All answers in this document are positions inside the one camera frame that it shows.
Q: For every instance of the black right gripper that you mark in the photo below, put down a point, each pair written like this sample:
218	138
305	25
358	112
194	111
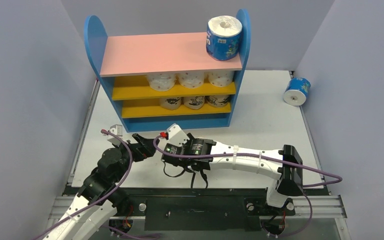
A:
194	165

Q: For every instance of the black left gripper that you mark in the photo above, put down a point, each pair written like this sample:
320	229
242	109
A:
143	149

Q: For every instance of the brown cartoon paper roll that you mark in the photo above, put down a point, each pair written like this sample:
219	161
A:
217	101

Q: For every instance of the blue pink yellow shelf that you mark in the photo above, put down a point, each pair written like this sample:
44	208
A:
121	64

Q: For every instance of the white floral paper roll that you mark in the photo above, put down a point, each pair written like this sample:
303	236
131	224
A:
191	80
220	78
161	82

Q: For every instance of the blue paper roll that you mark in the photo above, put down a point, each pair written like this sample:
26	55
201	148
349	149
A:
223	37
297	91

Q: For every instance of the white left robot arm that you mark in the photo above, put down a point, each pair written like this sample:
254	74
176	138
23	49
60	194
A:
100	196

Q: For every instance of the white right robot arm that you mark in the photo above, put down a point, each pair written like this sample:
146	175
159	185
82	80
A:
282	165

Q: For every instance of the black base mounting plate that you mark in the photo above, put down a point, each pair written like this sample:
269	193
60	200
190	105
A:
214	209

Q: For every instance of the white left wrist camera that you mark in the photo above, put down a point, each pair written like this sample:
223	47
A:
114	134

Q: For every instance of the aluminium rail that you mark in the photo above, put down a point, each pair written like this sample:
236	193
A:
323	207

